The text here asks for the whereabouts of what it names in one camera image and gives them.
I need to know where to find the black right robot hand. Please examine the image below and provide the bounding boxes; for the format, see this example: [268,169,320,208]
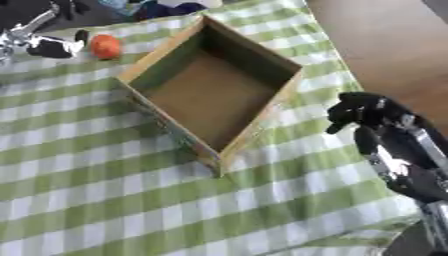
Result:
[323,91,448,204]

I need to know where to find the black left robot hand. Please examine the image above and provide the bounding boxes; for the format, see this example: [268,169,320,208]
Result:
[12,0,93,60]

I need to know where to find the tan cardboard box green inside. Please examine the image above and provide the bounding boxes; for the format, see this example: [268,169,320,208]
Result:
[113,14,307,178]

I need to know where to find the orange toy fruit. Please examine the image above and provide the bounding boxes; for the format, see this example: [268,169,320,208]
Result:
[89,33,125,61]

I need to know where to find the teal bag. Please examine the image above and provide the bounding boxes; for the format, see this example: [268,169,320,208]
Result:
[96,0,144,17]

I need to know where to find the dark blue bag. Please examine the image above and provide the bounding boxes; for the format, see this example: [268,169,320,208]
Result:
[133,1,210,22]

